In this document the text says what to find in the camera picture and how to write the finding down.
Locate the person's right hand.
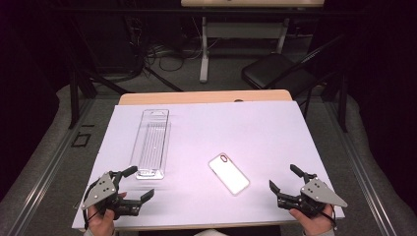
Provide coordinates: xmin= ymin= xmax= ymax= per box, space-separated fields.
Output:
xmin=288 ymin=204 xmax=336 ymax=236

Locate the white table board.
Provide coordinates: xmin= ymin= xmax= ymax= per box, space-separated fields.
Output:
xmin=71 ymin=100 xmax=346 ymax=230

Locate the person's left hand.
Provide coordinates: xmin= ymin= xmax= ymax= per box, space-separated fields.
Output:
xmin=86 ymin=192 xmax=128 ymax=236

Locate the metal floor rail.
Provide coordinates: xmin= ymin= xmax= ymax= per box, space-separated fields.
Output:
xmin=6 ymin=97 xmax=94 ymax=236
xmin=323 ymin=97 xmax=399 ymax=236

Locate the black folding chair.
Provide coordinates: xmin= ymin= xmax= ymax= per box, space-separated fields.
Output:
xmin=241 ymin=32 xmax=348 ymax=99

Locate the left hand-held gripper cable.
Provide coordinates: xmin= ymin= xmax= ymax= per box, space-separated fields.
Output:
xmin=82 ymin=190 xmax=99 ymax=230

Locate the white metal desk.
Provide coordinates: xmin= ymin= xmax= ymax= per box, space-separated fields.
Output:
xmin=180 ymin=0 xmax=326 ymax=84

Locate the wooden table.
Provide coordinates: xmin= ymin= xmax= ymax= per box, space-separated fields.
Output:
xmin=78 ymin=88 xmax=342 ymax=234

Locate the black metal stand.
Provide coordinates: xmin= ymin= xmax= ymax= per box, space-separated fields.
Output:
xmin=294 ymin=72 xmax=349 ymax=134

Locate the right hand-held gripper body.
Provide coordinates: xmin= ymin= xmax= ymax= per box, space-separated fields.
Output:
xmin=276 ymin=177 xmax=349 ymax=219

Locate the clear plastic tray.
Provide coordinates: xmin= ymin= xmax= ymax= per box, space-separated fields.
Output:
xmin=129 ymin=108 xmax=172 ymax=181

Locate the iridescent phone case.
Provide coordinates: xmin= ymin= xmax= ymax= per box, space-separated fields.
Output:
xmin=208 ymin=151 xmax=251 ymax=197

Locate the bundle of floor cables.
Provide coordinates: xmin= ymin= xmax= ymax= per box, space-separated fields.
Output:
xmin=124 ymin=16 xmax=220 ymax=74

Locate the hand-held gripper cable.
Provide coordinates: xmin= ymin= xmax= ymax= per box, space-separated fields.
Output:
xmin=319 ymin=204 xmax=338 ymax=230
xmin=82 ymin=190 xmax=99 ymax=230

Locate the right hand-held gripper cable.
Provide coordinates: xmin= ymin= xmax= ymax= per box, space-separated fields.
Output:
xmin=319 ymin=204 xmax=338 ymax=230

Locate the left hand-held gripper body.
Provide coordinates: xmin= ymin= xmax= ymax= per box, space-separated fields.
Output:
xmin=81 ymin=170 xmax=143 ymax=221

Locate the person's leg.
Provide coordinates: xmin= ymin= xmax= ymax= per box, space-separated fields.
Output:
xmin=193 ymin=228 xmax=231 ymax=236

